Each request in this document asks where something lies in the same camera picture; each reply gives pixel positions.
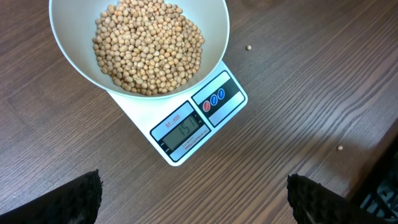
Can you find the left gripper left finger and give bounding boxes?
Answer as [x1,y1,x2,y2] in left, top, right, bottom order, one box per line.
[1,170,103,224]

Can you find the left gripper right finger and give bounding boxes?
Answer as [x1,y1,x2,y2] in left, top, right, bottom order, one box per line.
[287,174,386,224]

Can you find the white digital kitchen scale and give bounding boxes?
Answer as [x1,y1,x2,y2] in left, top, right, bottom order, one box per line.
[111,62,248,166]

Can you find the white bowl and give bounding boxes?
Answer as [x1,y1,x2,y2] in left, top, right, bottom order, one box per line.
[49,0,230,99]

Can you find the soybeans in bowl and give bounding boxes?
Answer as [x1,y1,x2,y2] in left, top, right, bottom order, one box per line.
[93,0,205,96]

